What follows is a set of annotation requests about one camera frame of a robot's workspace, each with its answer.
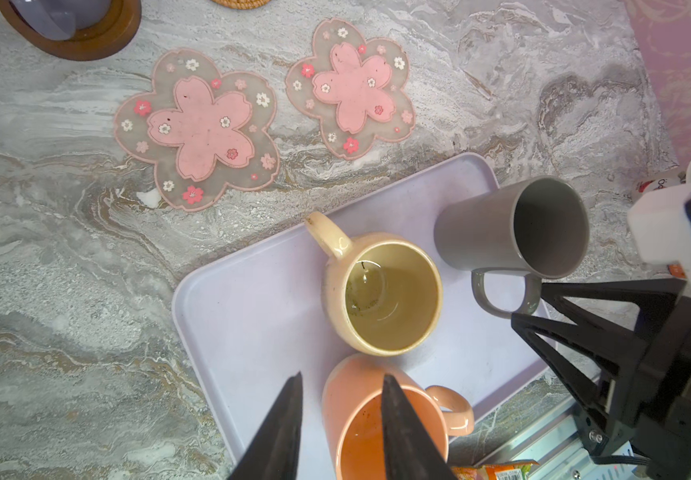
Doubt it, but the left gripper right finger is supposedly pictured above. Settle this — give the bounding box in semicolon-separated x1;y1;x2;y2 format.
381;374;455;480

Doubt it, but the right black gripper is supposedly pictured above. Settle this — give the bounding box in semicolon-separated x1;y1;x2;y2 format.
511;278;691;479

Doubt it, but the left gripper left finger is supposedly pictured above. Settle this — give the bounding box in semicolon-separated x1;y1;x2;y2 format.
229;372;303;480

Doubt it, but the grey mug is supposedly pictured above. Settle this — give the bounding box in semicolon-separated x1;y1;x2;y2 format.
433;176;591;319

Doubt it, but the pink flower coaster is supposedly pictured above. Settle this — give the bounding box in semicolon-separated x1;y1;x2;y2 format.
285;18;417;161
113;49;281;212

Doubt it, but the woven rattan coaster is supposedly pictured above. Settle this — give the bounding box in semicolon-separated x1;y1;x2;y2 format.
212;0;270;10

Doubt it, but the brown wooden coaster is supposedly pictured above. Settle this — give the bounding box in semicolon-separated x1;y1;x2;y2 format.
0;0;142;61

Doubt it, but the small lavender white cup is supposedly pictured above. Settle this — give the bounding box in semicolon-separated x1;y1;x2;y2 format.
9;0;111;41

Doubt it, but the white lidded paper cup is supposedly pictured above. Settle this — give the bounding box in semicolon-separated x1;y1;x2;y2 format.
631;161;691;202

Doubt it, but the orange pink mug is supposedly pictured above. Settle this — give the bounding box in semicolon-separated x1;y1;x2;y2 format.
322;354;475;479

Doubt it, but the orange snack bag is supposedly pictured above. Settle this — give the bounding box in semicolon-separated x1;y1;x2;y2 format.
451;460;539;480

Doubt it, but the lavender silicone tray mat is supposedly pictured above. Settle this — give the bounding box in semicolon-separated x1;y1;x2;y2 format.
172;153;545;479

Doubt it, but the beige ceramic mug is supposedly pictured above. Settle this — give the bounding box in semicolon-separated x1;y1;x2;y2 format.
304;212;443;357

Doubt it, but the aluminium front rail frame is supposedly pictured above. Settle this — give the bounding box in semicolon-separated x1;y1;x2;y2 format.
477;399;647;480

